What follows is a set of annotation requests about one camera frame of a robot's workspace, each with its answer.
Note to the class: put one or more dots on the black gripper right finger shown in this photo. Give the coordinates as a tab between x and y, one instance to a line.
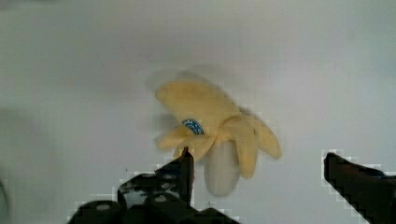
369	191

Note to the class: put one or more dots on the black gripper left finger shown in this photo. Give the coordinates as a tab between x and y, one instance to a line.
163	197

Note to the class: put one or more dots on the yellow plush peeled banana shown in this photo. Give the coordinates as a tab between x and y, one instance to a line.
216	131

